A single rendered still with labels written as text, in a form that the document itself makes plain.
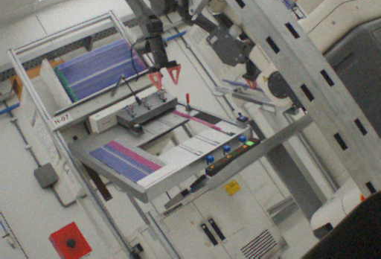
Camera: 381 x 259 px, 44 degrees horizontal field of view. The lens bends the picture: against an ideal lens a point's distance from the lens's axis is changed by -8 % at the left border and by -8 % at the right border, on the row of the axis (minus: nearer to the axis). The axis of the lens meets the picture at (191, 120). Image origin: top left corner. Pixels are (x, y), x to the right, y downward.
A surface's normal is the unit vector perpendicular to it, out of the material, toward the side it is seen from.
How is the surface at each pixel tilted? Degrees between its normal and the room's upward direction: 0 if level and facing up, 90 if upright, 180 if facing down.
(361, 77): 90
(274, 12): 90
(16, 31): 90
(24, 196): 90
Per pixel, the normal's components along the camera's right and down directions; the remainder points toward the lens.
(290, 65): -0.74, 0.40
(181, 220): 0.37, -0.42
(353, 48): -0.63, 0.29
